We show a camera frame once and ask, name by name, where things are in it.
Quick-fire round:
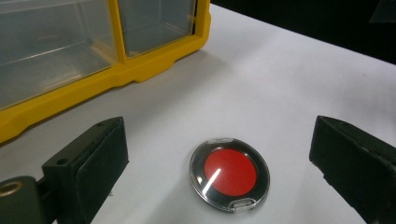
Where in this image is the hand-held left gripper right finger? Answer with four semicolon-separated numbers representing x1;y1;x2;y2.
308;115;396;224

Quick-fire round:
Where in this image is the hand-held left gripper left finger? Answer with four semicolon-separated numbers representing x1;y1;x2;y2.
41;116;130;224

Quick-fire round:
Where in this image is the yellow black drawer organizer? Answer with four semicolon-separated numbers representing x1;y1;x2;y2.
0;0;212;145

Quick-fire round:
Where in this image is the round red makeup compact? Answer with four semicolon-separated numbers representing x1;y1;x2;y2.
189;137;271;215

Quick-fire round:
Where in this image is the set of clear drawers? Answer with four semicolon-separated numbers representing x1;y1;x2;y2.
0;0;197;110

